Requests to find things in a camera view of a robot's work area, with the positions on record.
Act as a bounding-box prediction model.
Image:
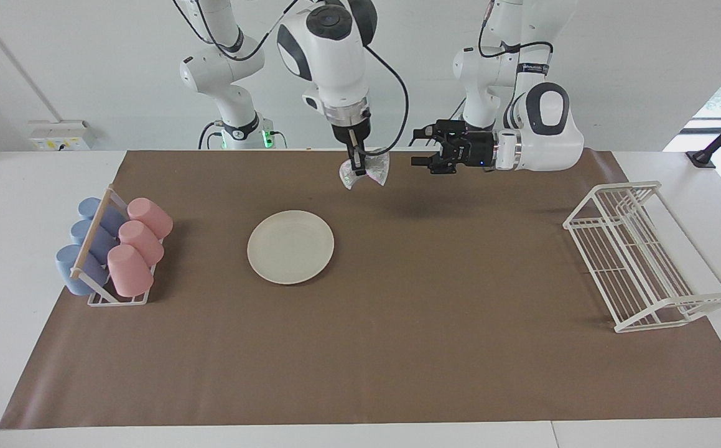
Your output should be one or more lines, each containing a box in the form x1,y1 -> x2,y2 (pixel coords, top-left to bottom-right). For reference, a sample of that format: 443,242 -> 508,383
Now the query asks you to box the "pink plastic cup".
107,244 -> 155,298
118,220 -> 165,267
126,197 -> 174,241

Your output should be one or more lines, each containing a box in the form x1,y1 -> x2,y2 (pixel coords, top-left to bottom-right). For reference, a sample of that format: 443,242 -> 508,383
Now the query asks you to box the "brown paper table mat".
0,148 -> 721,430

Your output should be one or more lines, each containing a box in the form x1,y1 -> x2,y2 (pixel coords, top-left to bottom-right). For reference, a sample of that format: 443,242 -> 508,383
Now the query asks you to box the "white wall outlet box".
28,120 -> 95,152

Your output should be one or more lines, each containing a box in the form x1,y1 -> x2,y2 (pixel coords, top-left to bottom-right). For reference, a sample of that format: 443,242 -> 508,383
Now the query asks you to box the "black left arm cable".
477,0 -> 555,66

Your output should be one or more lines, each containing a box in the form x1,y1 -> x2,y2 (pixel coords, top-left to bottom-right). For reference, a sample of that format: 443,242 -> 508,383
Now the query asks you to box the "white wire dish rack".
562,180 -> 721,334

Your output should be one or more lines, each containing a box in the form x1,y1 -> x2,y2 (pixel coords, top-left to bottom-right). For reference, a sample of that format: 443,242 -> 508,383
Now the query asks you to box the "blue plastic cup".
55,244 -> 109,297
70,219 -> 119,266
77,197 -> 126,238

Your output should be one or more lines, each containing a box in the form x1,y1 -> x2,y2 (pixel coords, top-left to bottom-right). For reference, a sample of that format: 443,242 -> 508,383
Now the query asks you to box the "white cup rack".
70,184 -> 165,307

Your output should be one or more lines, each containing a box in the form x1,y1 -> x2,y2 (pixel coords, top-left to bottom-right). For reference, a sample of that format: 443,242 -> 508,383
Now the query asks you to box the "cream round plate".
247,210 -> 335,286

